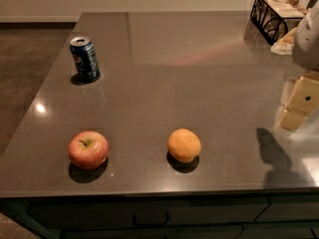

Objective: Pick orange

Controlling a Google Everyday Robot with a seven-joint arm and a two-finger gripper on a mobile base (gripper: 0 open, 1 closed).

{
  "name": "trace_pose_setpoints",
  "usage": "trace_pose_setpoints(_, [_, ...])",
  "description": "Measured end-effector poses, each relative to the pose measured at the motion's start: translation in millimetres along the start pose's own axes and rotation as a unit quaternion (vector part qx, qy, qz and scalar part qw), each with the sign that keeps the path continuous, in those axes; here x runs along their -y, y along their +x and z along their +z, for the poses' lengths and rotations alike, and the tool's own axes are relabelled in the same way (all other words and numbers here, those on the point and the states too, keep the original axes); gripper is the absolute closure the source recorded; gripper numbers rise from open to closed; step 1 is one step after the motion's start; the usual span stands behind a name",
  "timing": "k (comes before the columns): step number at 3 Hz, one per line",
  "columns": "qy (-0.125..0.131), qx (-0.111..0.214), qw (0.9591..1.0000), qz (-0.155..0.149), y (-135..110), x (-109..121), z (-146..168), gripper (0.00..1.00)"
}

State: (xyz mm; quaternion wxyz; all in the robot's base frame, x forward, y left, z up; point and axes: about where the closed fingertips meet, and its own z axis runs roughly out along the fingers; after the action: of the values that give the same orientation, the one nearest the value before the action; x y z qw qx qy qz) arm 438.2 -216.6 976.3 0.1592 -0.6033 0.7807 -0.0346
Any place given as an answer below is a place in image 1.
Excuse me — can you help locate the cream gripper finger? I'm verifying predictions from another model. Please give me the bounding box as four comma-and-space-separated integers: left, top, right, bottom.
277, 72, 319, 131

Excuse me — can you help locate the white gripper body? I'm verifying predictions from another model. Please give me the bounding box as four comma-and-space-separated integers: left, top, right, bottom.
292, 7, 319, 71

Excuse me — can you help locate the orange fruit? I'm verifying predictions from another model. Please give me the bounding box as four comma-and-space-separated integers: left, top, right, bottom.
167, 128, 201, 163

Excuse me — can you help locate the napkin packet beside basket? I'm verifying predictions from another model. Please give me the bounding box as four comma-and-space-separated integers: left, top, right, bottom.
270, 28, 297, 56

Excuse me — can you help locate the red apple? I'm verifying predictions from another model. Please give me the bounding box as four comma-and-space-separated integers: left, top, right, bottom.
68, 131, 109, 170

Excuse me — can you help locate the blue Pepsi soda can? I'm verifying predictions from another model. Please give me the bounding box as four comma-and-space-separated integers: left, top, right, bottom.
70, 36, 100, 83

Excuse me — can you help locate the black wire napkin basket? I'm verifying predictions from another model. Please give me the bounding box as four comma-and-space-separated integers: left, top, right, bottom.
250, 0, 306, 45

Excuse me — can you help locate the dark cabinet drawer with handle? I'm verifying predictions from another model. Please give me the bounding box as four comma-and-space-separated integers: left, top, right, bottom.
28, 198, 268, 230

